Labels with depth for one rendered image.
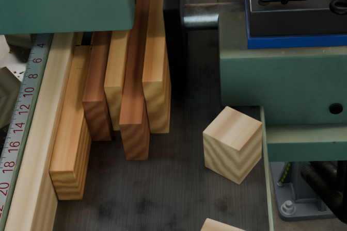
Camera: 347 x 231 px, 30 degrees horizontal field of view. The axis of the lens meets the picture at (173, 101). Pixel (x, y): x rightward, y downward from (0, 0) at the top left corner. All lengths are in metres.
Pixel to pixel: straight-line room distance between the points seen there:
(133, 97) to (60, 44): 0.10
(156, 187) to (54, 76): 0.13
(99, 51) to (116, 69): 0.04
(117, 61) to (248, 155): 0.14
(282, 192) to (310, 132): 1.01
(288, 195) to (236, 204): 1.09
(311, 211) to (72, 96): 1.10
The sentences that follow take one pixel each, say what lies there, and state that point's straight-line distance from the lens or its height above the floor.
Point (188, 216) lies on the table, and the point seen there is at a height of 0.90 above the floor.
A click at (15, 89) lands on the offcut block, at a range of 0.73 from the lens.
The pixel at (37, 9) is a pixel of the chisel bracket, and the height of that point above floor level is 0.99.
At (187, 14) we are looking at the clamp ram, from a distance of 0.60.
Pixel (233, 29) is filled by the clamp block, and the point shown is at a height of 0.96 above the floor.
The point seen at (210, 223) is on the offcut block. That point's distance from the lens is 0.47.
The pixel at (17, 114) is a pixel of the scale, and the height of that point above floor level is 0.96.
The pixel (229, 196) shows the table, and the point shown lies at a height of 0.90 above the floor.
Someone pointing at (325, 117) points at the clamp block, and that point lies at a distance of 0.61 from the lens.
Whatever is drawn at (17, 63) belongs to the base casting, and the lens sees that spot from 0.83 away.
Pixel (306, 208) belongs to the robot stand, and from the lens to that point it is 1.59.
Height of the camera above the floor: 1.33
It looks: 46 degrees down
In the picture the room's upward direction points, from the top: 7 degrees counter-clockwise
